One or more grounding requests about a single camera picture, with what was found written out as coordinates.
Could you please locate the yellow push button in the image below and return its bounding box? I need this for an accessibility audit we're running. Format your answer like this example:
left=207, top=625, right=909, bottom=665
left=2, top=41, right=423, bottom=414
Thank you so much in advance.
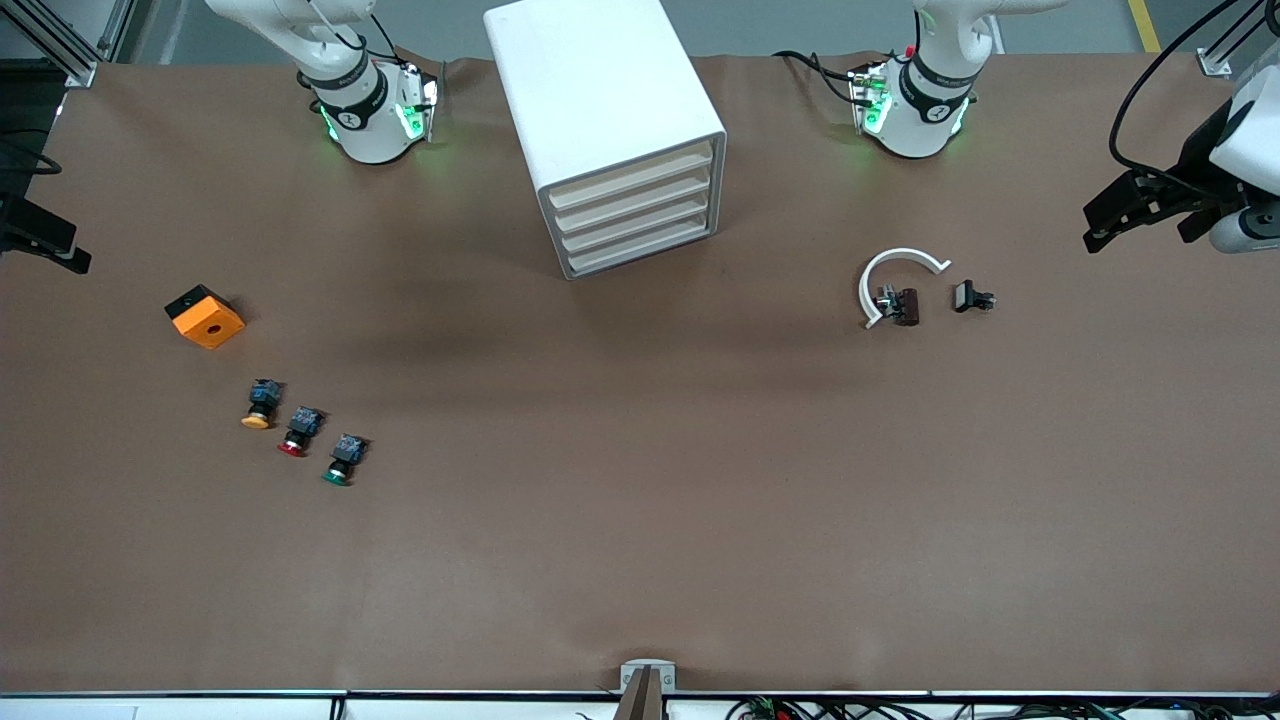
left=240, top=378, right=285, bottom=431

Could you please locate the orange button box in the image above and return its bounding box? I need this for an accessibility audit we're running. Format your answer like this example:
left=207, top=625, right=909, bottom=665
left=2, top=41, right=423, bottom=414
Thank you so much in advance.
left=164, top=284, right=247, bottom=351

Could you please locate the red push button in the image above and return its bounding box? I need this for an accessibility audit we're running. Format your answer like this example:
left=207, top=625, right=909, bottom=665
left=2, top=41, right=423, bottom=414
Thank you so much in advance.
left=277, top=405, right=327, bottom=459

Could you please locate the green push button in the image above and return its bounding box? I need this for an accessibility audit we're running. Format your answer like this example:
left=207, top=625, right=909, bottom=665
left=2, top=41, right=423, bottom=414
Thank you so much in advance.
left=321, top=433, right=370, bottom=488

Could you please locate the white curved plastic piece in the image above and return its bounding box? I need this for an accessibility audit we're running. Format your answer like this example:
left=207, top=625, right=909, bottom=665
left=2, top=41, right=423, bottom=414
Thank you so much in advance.
left=858, top=247, right=953, bottom=331

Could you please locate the small brown component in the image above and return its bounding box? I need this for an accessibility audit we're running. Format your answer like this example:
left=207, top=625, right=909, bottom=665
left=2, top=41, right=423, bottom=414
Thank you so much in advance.
left=877, top=285, right=922, bottom=328

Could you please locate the brown paper table cover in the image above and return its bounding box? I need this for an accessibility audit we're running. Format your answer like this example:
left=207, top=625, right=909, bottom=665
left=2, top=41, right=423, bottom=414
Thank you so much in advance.
left=0, top=52, right=1280, bottom=696

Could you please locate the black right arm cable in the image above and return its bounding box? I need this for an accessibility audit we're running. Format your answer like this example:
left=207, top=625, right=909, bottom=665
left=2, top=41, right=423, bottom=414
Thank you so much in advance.
left=0, top=135, right=63, bottom=178

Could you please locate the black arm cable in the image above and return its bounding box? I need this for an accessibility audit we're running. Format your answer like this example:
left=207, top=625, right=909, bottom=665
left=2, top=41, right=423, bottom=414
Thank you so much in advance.
left=1108, top=0, right=1251, bottom=179
left=0, top=135, right=63, bottom=178

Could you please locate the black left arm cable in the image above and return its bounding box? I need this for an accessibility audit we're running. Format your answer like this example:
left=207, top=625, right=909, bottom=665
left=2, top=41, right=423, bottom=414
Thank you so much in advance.
left=1108, top=0, right=1251, bottom=179

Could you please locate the aluminium frame profile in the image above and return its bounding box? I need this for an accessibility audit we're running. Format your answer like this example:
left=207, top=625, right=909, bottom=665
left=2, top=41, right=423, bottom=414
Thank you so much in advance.
left=0, top=0, right=137, bottom=89
left=1195, top=0, right=1280, bottom=79

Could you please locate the black base cable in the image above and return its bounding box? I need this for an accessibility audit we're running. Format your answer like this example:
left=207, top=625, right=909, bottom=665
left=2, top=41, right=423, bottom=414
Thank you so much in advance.
left=773, top=50, right=864, bottom=107

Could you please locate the white table edge rail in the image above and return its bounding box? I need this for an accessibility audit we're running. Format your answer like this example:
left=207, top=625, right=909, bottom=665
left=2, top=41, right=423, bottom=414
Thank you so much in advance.
left=0, top=689, right=1280, bottom=720

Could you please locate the cable bundle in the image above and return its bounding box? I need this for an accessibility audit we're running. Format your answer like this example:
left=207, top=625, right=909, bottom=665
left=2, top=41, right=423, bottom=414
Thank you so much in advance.
left=728, top=695, right=1280, bottom=720

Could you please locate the metal edge bracket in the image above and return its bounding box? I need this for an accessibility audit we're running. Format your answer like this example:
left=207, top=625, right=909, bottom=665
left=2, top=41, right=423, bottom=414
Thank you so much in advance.
left=619, top=660, right=677, bottom=720

